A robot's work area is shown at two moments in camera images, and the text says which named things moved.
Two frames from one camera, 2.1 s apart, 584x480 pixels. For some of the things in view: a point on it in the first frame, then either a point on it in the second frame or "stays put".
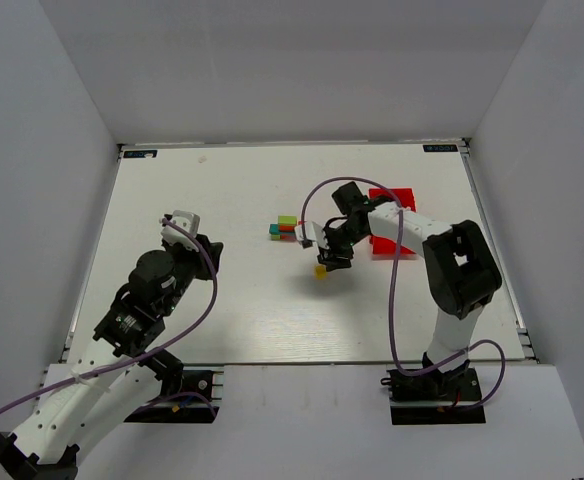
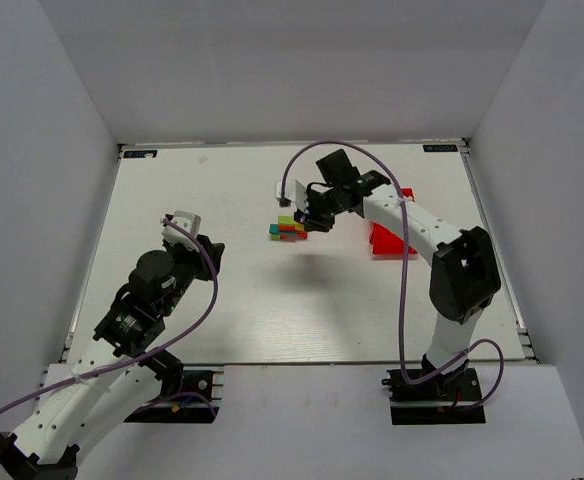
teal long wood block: x=274 y=230 stays put
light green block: x=287 y=220 stays put
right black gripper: x=336 y=244 → x=313 y=211
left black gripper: x=207 y=253 stays put
